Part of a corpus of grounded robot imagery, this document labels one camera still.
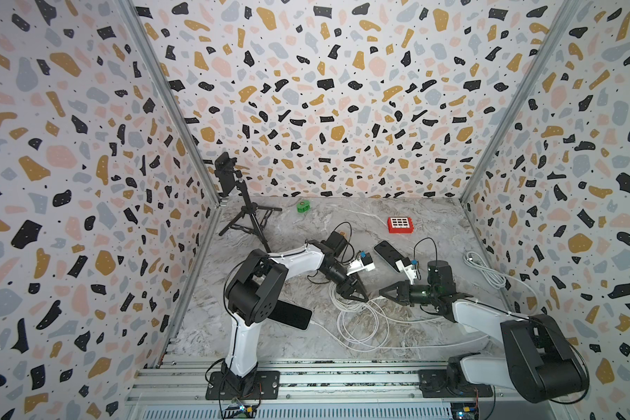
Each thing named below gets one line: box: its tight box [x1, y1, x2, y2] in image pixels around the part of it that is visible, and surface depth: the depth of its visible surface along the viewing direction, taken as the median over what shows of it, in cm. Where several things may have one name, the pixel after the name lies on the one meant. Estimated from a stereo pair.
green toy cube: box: [296, 199, 311, 213], surface depth 119 cm
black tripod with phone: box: [214, 151, 283, 253], surface depth 98 cm
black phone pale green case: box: [373, 239, 404, 274], surface depth 105 cm
